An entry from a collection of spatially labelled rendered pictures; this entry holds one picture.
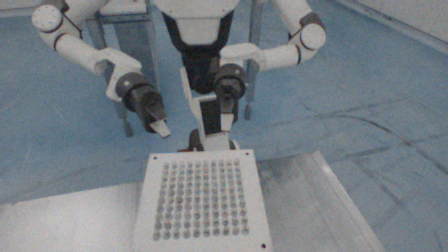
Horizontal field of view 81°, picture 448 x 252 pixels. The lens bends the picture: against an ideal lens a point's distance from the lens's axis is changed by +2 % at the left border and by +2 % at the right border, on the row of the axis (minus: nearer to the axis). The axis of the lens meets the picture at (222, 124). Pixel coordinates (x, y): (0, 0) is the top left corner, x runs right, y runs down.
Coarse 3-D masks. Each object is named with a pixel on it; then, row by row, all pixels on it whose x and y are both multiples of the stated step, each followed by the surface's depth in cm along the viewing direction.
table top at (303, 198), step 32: (288, 160) 69; (320, 160) 69; (96, 192) 62; (128, 192) 62; (288, 192) 62; (320, 192) 62; (0, 224) 56; (32, 224) 56; (64, 224) 56; (96, 224) 56; (128, 224) 56; (288, 224) 56; (320, 224) 56; (352, 224) 56
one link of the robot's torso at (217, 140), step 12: (180, 72) 107; (216, 96) 103; (192, 108) 101; (204, 108) 106; (216, 108) 107; (204, 120) 107; (216, 120) 108; (204, 132) 102; (216, 132) 109; (204, 144) 103; (216, 144) 104; (228, 144) 105
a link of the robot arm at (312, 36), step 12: (276, 0) 83; (288, 0) 81; (300, 0) 82; (276, 12) 86; (288, 12) 82; (300, 12) 81; (312, 12) 82; (288, 24) 85; (300, 24) 82; (312, 24) 80; (288, 36) 90; (300, 36) 80; (312, 36) 79; (324, 36) 80; (312, 48) 80
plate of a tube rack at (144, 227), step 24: (168, 168) 58; (192, 168) 58; (144, 192) 53; (192, 192) 54; (144, 216) 49; (192, 216) 49; (240, 216) 49; (264, 216) 49; (144, 240) 46; (168, 240) 46; (192, 240) 46; (216, 240) 46; (240, 240) 46; (264, 240) 46
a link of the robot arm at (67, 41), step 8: (64, 16) 76; (64, 24) 75; (72, 24) 79; (40, 32) 74; (56, 32) 74; (64, 32) 76; (72, 32) 79; (48, 40) 75; (56, 40) 74; (64, 40) 74; (72, 40) 74; (80, 40) 76; (56, 48) 75; (64, 48) 74; (72, 48) 74; (80, 48) 74; (88, 48) 75; (64, 56) 75; (72, 56) 74; (80, 56) 74; (88, 56) 73; (80, 64) 75
